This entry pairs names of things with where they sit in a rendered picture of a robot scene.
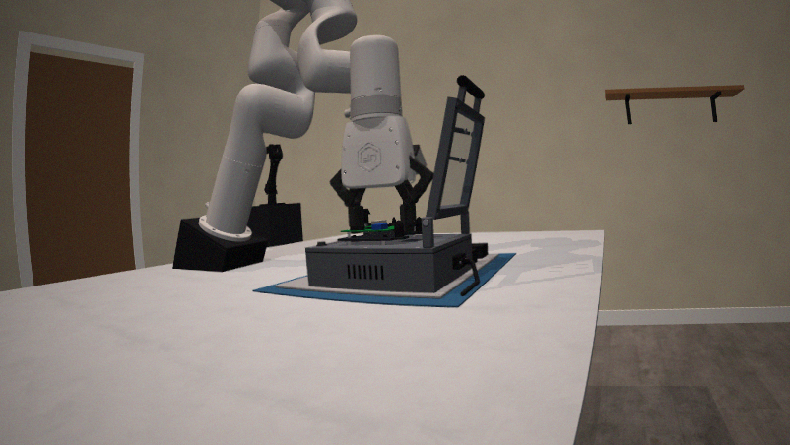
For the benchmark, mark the green circuit board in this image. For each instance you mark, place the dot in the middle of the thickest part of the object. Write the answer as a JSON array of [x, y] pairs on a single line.
[[380, 225]]

